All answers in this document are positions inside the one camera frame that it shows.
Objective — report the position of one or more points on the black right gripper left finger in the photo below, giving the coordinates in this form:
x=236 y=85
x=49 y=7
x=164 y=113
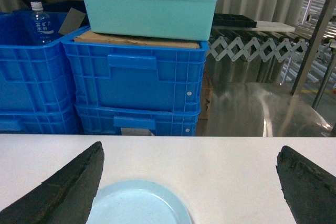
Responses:
x=66 y=196

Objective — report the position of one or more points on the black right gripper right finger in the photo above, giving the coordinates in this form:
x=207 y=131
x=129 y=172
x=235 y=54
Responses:
x=308 y=189

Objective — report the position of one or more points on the light blue round plate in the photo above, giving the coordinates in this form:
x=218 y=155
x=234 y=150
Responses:
x=137 y=201

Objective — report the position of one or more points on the black compartment tray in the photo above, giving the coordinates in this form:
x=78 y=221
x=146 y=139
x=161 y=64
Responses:
x=231 y=20

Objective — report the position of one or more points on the lower right blue crate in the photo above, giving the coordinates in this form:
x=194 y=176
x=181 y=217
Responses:
x=98 y=120

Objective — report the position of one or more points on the blue crate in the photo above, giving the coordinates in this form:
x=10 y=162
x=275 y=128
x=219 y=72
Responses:
x=28 y=122
x=33 y=78
x=98 y=120
x=137 y=77

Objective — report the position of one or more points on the lower left blue crate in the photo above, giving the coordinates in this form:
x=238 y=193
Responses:
x=28 y=122

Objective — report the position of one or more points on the upper left blue crate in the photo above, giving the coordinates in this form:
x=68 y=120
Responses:
x=33 y=78

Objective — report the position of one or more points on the expandable roller conveyor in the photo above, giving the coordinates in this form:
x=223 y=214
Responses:
x=250 y=45

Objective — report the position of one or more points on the upper right blue crate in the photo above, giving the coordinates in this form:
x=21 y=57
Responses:
x=137 y=77

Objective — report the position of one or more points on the brown cardboard sheet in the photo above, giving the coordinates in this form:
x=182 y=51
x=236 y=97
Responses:
x=91 y=37

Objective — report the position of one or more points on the clear water bottle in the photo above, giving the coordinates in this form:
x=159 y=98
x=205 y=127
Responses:
x=42 y=24

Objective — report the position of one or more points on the white flat board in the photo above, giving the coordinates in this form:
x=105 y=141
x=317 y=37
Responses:
x=272 y=26

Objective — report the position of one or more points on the grey flat panel in crate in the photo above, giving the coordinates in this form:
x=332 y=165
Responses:
x=73 y=20

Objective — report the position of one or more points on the steel table leg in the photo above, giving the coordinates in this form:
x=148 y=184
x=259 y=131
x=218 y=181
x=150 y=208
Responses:
x=314 y=44

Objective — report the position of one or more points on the teal plastic tub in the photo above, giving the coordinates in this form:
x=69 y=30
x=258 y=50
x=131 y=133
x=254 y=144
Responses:
x=171 y=19

